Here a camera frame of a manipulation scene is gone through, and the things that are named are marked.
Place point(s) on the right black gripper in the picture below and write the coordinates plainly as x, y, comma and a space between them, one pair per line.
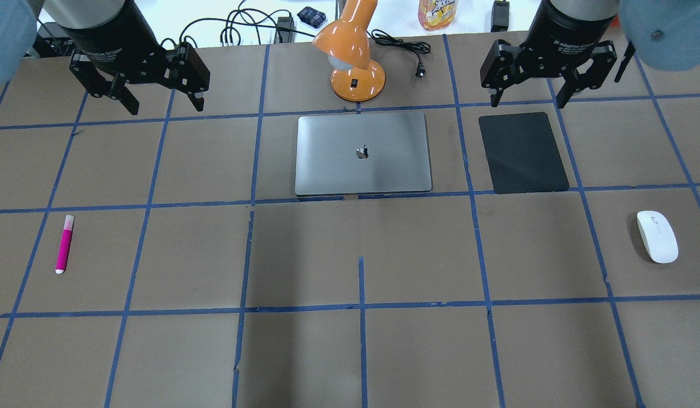
564, 35

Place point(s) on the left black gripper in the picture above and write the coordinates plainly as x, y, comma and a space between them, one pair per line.
110, 38

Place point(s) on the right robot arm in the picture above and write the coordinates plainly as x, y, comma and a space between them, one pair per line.
664, 34

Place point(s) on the grey laptop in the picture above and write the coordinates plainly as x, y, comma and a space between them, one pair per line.
385, 152

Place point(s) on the dark blue pouch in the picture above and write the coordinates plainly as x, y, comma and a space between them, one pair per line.
312, 17

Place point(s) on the pink marker pen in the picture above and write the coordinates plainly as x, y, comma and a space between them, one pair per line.
65, 244

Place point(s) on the black mousepad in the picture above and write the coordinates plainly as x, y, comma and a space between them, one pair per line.
522, 154

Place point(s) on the white mouse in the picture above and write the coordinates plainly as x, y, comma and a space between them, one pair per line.
658, 237

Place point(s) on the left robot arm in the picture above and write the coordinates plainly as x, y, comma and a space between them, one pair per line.
18, 32

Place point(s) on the orange desk lamp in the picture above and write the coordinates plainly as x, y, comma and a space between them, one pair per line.
355, 76

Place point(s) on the black power adapter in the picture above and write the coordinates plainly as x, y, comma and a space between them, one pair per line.
284, 30

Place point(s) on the orange snack bag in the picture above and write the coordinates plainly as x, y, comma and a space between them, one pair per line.
436, 15

